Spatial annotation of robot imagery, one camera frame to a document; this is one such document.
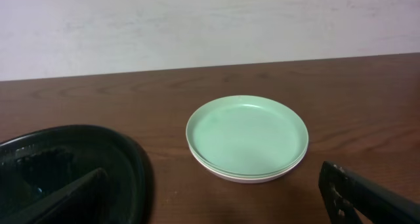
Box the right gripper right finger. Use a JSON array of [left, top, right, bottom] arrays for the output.
[[318, 161, 419, 224]]

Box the round black tray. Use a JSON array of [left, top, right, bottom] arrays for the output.
[[1, 125, 154, 223]]

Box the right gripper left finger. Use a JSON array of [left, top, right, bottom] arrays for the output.
[[1, 168, 108, 224]]

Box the white plate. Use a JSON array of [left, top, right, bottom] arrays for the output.
[[189, 146, 308, 184]]

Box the mint green plate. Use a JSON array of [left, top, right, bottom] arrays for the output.
[[186, 95, 309, 177]]

